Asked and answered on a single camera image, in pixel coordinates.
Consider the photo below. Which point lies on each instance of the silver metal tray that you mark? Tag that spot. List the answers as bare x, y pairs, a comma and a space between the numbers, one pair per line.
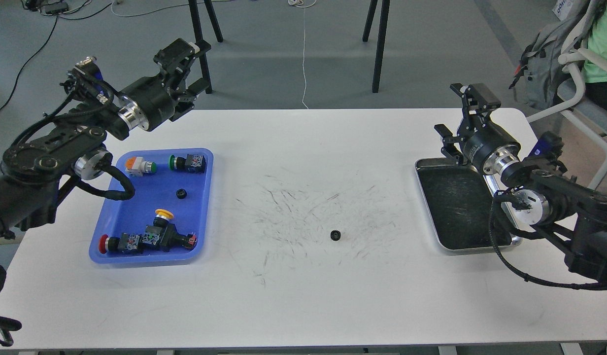
458, 199

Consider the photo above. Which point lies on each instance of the black table leg right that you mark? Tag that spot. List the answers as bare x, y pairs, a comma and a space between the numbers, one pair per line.
381, 36

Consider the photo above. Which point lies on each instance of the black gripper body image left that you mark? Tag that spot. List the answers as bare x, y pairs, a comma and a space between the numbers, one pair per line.
148, 102

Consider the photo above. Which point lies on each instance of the orange green push button switch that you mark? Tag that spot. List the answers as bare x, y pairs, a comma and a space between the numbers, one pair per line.
138, 166

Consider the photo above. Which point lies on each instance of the green push button black body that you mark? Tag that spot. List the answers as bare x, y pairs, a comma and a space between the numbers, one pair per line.
192, 163

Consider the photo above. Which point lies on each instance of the black switch red terminals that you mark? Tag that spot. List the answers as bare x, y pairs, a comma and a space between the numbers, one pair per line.
164, 238

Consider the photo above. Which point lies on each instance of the red push button switch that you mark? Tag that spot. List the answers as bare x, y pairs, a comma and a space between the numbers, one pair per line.
126, 244

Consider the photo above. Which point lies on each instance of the small black gear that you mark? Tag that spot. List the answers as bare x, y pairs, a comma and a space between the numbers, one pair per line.
335, 235
181, 193

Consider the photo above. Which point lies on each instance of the white frame chair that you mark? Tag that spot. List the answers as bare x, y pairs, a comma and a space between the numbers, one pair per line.
570, 100

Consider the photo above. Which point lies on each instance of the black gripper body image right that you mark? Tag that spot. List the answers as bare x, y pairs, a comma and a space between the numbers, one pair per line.
488, 147

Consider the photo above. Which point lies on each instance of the blue plastic tray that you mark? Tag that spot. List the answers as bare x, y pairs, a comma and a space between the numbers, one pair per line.
157, 192

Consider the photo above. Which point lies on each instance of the grey backpack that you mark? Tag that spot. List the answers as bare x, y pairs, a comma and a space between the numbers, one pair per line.
539, 66

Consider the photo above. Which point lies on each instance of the person in green shirt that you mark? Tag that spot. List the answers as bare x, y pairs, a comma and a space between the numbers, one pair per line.
595, 76

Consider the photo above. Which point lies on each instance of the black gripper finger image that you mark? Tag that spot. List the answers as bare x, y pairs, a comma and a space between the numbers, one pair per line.
478, 104
453, 146
175, 61
194, 89

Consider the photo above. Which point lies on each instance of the yellow mushroom push button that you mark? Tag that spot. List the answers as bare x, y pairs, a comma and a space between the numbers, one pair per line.
162, 218

